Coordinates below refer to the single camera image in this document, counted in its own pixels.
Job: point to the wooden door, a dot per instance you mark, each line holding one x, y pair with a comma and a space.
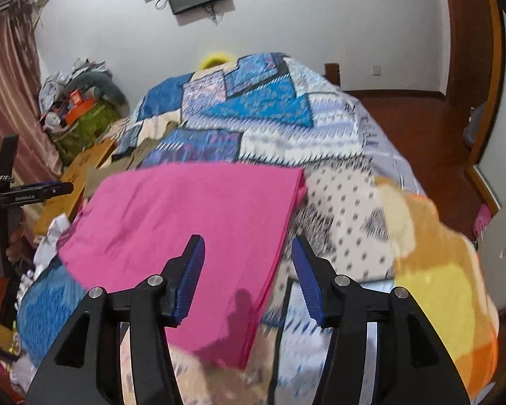
476, 75

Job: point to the person left hand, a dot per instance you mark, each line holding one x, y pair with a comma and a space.
14, 252

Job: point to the wooden lap table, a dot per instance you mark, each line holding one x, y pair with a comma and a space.
76, 173

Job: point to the orange box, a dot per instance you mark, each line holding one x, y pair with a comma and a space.
80, 104

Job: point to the olive green pants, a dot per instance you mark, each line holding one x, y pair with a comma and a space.
130, 159

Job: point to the striped pink curtain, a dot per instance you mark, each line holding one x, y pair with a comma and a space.
37, 159

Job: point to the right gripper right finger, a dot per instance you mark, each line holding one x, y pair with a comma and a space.
412, 364

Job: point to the orange yellow blanket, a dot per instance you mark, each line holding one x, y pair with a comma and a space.
441, 269

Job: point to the pink pants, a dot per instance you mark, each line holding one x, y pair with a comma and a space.
138, 220

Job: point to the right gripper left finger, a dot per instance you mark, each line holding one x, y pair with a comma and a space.
83, 364

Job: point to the white crumpled cloth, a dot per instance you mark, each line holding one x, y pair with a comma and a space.
45, 252

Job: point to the blue patchwork bedsheet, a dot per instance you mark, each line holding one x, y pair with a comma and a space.
326, 132

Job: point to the yellow round object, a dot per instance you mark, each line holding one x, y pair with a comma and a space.
214, 60

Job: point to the grey plush toy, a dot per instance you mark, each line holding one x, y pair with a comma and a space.
103, 86

